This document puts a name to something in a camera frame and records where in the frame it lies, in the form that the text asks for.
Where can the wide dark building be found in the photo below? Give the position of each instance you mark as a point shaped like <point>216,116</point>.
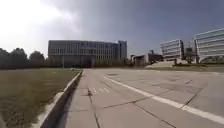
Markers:
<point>83,51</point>

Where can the low dark building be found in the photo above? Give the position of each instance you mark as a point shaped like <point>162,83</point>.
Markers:
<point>150,59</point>

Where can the building with horizontal bands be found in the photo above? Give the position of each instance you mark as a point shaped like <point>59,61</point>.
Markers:
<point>171,50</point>
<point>210,45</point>

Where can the grey concrete kerb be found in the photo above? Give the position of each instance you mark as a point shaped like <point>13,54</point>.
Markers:
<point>56,106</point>

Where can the row of dark trees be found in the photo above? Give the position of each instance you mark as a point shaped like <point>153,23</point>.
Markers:
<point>18,58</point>

